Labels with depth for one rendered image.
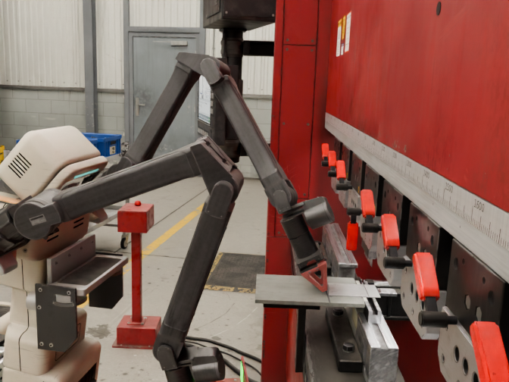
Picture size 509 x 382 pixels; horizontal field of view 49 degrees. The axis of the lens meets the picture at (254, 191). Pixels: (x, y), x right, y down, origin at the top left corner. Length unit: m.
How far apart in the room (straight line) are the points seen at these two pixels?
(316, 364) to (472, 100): 0.84
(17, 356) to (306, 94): 1.37
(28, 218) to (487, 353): 0.89
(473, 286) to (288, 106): 1.64
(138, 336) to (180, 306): 2.16
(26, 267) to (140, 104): 7.53
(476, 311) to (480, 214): 0.10
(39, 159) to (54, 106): 8.30
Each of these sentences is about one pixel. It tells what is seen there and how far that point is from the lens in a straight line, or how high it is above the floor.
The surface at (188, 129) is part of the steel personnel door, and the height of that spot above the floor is 0.73.
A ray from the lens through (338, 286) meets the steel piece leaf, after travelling 1.47.
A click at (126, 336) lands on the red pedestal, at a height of 0.07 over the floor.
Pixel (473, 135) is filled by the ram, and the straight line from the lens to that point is 0.66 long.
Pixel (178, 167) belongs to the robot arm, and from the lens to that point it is 1.05.
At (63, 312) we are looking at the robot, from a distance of 1.36.
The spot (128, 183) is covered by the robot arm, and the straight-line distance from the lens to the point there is 1.09.
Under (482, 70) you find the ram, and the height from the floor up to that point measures 1.53.
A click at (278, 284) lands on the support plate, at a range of 1.46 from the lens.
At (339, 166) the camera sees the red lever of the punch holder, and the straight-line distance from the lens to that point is 1.47.
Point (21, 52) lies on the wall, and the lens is 9.89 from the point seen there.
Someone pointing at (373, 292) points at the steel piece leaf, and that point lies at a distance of 1.45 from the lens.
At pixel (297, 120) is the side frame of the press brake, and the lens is 2.21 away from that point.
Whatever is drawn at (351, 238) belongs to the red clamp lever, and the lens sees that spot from 1.24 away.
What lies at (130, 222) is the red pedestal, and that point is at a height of 0.74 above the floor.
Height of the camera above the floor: 1.52
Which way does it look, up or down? 11 degrees down
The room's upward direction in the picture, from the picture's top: 2 degrees clockwise
